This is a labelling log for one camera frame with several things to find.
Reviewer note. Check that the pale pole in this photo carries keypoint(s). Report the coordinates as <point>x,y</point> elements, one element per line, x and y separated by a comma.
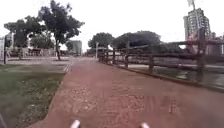
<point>96,50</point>

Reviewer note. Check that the red brick path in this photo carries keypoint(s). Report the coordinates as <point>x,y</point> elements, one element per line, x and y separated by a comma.
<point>110,93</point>

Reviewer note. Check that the row of trees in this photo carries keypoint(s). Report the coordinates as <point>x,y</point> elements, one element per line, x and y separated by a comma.
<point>133,40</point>

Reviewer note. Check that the brown wooden fence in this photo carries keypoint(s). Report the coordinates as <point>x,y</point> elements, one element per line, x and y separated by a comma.
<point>151,60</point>

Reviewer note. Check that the large green tree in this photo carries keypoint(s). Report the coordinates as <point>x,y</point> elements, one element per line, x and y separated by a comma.
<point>60,23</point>

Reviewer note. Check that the robot's own part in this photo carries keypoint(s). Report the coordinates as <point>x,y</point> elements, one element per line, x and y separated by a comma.
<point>75,124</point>
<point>144,125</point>

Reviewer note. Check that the grey paved road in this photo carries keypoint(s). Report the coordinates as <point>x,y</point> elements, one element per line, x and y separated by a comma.
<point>36,61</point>

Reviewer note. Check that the water channel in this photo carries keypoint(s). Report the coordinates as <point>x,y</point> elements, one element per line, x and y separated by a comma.
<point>200,75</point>

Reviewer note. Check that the grass strip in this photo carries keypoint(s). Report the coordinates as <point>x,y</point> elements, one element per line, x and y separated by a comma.
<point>23,90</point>

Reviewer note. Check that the tall grey building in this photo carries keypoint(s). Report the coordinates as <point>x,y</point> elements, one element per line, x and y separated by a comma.
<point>196,23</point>

